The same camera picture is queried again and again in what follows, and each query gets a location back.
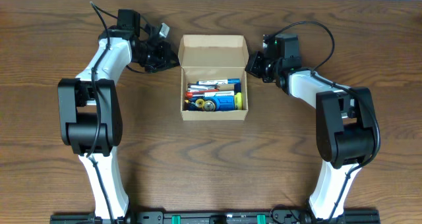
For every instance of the blue plastic staple remover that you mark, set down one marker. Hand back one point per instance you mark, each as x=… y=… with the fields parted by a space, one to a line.
x=223 y=103

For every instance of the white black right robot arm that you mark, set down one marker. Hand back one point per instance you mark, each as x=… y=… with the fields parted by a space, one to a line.
x=347 y=131

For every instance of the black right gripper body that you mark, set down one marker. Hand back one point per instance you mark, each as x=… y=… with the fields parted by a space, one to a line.
x=262 y=66

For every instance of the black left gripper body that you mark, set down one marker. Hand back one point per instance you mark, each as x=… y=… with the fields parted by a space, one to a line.
x=155 y=56

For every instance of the brown cardboard box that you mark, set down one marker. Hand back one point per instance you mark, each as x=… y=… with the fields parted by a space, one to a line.
x=213 y=57

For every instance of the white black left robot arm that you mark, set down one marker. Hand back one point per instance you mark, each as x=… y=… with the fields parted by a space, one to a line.
x=89 y=112

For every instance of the black capped white marker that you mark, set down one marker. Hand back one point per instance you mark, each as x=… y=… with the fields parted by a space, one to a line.
x=213 y=94

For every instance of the red stapler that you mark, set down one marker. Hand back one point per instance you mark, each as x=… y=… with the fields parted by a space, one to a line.
x=195 y=89

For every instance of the yellow highlighter pen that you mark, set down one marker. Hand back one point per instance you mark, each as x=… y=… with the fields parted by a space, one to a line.
x=238 y=99

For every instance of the blue capped white marker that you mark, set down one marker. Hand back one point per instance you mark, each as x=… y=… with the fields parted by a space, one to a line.
x=219 y=81

